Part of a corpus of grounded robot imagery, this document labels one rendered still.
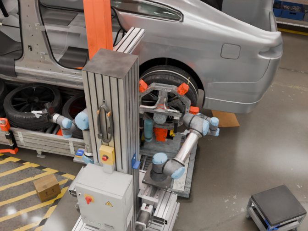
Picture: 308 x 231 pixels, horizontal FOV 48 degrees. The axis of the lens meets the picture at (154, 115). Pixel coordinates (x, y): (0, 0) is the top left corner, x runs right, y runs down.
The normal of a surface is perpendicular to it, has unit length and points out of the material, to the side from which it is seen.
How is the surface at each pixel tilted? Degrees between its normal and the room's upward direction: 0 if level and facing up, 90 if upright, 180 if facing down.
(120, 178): 0
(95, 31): 90
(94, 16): 90
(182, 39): 90
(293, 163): 0
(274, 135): 0
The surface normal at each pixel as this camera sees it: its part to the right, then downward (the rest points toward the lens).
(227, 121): 0.04, -0.76
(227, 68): -0.21, 0.65
